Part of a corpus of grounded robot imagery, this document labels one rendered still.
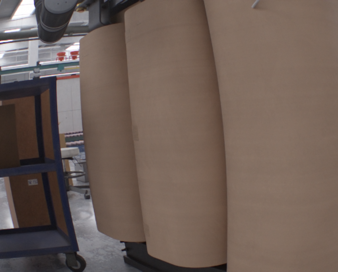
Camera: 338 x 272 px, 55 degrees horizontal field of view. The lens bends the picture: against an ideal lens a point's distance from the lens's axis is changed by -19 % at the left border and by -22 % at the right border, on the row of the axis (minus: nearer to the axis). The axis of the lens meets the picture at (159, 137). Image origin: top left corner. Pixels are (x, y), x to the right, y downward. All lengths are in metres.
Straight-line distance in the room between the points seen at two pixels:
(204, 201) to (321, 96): 0.52
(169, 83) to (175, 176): 0.26
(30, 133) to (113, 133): 0.89
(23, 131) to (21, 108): 0.13
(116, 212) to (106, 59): 0.59
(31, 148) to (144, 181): 1.12
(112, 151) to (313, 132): 0.90
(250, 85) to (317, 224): 0.37
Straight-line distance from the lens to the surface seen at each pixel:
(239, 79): 0.89
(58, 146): 1.62
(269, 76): 0.83
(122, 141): 1.47
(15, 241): 1.93
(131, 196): 1.49
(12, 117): 1.66
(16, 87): 1.60
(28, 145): 2.25
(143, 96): 1.22
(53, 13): 1.02
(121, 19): 1.64
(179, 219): 1.17
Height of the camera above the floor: 0.69
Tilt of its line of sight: 3 degrees down
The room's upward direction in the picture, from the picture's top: 6 degrees counter-clockwise
